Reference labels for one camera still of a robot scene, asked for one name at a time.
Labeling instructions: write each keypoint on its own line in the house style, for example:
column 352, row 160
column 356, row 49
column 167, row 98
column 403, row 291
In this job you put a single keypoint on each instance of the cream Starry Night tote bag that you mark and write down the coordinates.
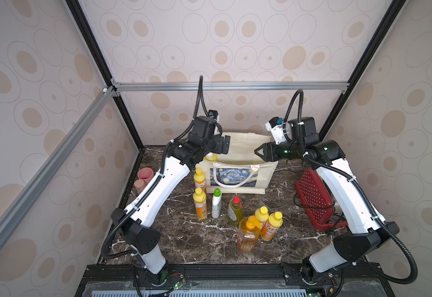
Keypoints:
column 240, row 171

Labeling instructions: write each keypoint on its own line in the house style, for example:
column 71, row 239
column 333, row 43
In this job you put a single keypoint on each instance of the orange soap bottle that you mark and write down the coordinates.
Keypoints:
column 262, row 214
column 272, row 225
column 200, row 202
column 200, row 179

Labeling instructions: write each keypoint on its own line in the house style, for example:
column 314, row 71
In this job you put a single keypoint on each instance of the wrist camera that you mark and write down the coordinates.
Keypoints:
column 275, row 127
column 213, row 114

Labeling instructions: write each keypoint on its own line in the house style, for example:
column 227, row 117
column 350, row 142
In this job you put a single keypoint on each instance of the pink plastic cup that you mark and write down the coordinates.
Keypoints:
column 146, row 175

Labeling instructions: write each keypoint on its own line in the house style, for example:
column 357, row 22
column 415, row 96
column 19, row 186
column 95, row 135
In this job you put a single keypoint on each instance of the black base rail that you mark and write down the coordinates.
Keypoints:
column 229, row 280

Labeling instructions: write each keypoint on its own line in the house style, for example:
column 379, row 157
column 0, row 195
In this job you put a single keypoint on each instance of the black corner frame post right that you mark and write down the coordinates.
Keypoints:
column 375, row 42

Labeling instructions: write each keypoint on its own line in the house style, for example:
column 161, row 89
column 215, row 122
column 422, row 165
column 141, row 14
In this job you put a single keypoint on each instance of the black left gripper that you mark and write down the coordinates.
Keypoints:
column 218, row 145

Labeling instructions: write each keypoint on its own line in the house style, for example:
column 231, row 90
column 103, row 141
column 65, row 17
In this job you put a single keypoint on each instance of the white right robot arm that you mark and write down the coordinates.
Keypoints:
column 329, row 186

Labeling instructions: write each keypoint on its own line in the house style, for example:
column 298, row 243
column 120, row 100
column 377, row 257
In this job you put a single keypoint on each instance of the red polka dot toaster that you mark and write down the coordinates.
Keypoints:
column 321, row 207

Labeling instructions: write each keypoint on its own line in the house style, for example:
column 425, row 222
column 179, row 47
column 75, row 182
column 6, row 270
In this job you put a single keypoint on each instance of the white bottle green cap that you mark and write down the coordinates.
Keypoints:
column 216, row 203

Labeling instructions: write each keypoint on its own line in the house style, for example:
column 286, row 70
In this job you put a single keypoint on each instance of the large yellow pump soap bottle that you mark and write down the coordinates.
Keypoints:
column 211, row 157

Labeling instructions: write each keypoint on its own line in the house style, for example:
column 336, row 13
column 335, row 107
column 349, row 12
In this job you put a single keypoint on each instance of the silver aluminium crossbar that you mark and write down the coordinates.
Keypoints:
column 14, row 215
column 230, row 86

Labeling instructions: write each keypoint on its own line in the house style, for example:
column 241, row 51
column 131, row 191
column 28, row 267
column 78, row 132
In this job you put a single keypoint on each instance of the silver aluminium crossbar left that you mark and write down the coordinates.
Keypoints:
column 14, row 215

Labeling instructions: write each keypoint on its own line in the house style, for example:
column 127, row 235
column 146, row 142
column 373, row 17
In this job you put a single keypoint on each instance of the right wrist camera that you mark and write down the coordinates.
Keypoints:
column 275, row 127

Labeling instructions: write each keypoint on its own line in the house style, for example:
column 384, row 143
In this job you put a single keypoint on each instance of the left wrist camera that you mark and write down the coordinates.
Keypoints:
column 213, row 114

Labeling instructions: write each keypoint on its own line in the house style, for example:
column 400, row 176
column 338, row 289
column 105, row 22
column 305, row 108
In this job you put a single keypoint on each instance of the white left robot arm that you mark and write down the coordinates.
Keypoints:
column 133, row 233

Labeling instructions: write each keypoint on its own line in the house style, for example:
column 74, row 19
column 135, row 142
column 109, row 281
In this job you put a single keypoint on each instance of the silver aluminium crossbar back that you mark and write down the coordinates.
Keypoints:
column 230, row 86

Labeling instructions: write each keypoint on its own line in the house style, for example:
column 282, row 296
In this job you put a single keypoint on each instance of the orange soap bottle back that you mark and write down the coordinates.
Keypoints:
column 200, row 179

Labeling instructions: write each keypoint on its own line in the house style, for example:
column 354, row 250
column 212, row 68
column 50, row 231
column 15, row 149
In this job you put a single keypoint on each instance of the black corner frame post left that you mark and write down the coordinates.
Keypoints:
column 78, row 15

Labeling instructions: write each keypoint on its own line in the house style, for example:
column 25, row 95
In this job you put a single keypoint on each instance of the amber pump soap bottle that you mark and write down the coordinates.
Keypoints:
column 248, row 233

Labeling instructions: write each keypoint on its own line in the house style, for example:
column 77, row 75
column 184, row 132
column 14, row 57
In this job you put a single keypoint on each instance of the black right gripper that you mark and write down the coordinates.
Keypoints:
column 269, row 151

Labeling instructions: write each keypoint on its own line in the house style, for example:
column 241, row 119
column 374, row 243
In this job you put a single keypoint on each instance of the black corner frame post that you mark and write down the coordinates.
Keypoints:
column 78, row 15
column 375, row 42

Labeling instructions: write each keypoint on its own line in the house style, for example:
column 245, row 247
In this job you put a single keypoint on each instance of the green bottle red cap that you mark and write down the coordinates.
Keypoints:
column 235, row 213

